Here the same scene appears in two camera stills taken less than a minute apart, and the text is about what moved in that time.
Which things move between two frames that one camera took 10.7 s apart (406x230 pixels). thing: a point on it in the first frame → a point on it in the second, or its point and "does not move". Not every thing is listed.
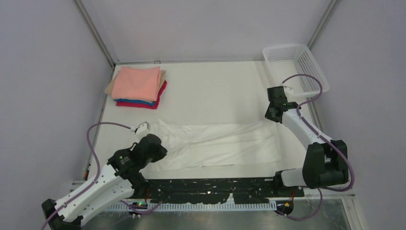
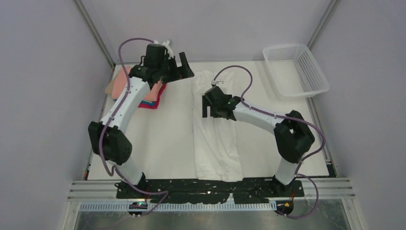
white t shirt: x=193 y=145 → x=218 y=151
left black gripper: x=155 y=139 → x=177 y=66
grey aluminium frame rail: x=96 y=32 does not move
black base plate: x=244 y=190 does not move
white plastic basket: x=295 y=66 does not move
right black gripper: x=276 y=93 → x=214 y=103
